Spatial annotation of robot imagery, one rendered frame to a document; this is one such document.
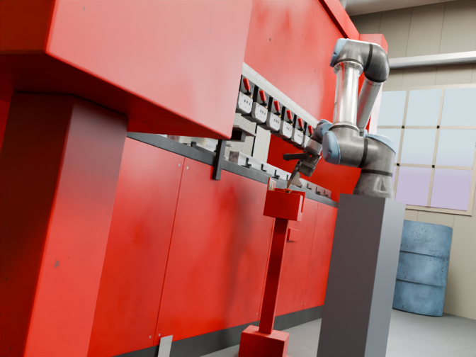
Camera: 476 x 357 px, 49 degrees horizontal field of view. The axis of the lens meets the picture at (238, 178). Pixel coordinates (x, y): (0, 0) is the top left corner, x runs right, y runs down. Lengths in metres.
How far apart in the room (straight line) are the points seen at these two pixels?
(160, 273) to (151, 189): 0.33
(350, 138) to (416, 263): 3.58
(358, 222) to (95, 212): 1.56
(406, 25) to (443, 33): 0.49
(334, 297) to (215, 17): 1.59
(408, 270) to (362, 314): 3.56
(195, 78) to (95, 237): 0.13
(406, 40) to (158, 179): 5.30
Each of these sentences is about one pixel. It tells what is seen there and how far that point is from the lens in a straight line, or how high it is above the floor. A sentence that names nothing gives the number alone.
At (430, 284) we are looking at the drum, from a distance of 5.43.
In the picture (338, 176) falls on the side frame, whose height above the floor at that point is 1.10.
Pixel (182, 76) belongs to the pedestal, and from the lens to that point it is 0.36.
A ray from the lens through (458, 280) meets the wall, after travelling 6.06.
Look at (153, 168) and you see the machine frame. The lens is 1.86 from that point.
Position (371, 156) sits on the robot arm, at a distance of 1.92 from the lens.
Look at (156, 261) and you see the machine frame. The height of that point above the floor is 0.42.
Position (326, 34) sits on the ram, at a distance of 3.81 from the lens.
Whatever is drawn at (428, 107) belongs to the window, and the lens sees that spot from 6.43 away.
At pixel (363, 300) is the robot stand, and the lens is 1.87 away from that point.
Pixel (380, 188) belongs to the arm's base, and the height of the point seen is 0.81.
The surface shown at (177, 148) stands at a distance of 1.97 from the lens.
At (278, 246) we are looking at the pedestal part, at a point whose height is 0.53.
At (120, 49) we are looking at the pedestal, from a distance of 0.31.
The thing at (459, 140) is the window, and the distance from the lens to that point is 6.21.
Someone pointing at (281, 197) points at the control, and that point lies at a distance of 2.40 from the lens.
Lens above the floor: 0.62
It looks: 5 degrees up
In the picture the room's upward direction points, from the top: 9 degrees clockwise
